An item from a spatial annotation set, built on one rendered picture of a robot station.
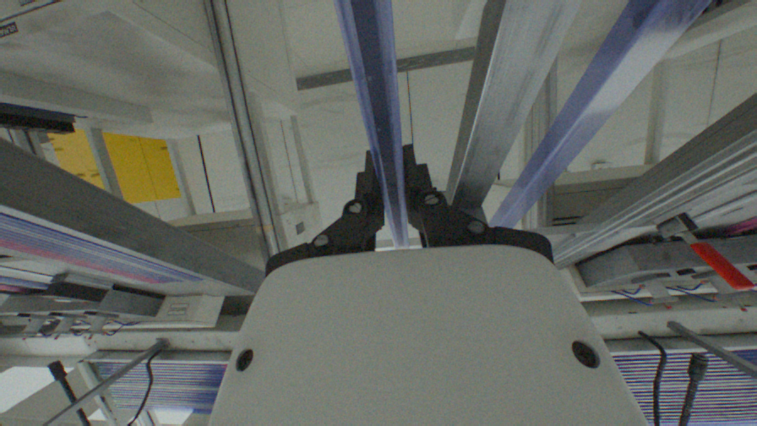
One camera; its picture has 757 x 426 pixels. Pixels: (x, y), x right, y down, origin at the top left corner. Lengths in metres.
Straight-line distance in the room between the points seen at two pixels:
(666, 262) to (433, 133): 1.67
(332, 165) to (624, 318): 1.94
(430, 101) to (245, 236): 1.74
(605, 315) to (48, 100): 1.37
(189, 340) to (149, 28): 0.79
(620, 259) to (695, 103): 2.63
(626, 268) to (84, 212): 0.84
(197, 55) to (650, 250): 0.96
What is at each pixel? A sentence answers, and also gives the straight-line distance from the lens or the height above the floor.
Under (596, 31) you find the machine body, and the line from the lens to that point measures 0.88.
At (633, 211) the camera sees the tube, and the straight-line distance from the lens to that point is 0.26.
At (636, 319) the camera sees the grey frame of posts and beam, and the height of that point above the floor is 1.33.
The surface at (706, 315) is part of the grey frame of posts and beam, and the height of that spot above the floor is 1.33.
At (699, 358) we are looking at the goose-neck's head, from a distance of 0.69.
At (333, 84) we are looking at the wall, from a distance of 2.16.
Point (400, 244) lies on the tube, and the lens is 0.19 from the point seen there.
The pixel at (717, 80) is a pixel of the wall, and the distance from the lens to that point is 3.26.
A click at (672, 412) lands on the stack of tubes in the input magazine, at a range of 1.02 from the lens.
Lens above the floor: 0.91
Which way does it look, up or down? 11 degrees up
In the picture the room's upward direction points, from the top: 173 degrees clockwise
